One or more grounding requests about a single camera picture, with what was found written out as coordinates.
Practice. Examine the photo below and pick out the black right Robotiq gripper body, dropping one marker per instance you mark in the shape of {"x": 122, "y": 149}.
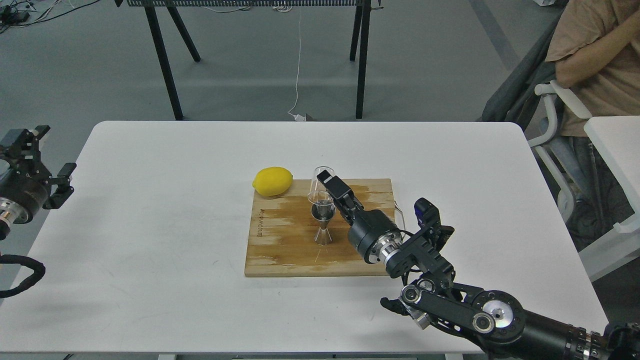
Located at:
{"x": 372, "y": 233}

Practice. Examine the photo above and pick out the yellow lemon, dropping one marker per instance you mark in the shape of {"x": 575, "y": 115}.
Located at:
{"x": 272, "y": 181}

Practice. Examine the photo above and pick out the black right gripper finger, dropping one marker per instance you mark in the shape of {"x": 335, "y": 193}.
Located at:
{"x": 343, "y": 196}
{"x": 346, "y": 208}

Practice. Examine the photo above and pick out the steel double jigger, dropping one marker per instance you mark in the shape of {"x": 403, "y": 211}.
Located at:
{"x": 323, "y": 212}

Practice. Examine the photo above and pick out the black trestle table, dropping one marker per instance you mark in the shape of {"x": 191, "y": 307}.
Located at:
{"x": 237, "y": 33}

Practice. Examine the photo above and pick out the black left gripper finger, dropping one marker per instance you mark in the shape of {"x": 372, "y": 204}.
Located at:
{"x": 22, "y": 146}
{"x": 59, "y": 188}

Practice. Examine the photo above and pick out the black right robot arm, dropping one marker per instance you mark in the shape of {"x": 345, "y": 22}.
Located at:
{"x": 493, "y": 320}

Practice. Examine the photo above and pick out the person in tan shirt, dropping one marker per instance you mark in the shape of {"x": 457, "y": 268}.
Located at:
{"x": 595, "y": 51}

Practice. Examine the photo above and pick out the small clear glass cup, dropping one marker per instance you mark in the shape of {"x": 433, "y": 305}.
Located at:
{"x": 318, "y": 194}

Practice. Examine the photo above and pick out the white office chair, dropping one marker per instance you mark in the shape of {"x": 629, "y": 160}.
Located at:
{"x": 591, "y": 200}

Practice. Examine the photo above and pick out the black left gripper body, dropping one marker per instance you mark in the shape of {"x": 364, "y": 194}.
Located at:
{"x": 21, "y": 191}

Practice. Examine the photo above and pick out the wooden cutting board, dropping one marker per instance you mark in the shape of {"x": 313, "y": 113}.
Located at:
{"x": 281, "y": 240}

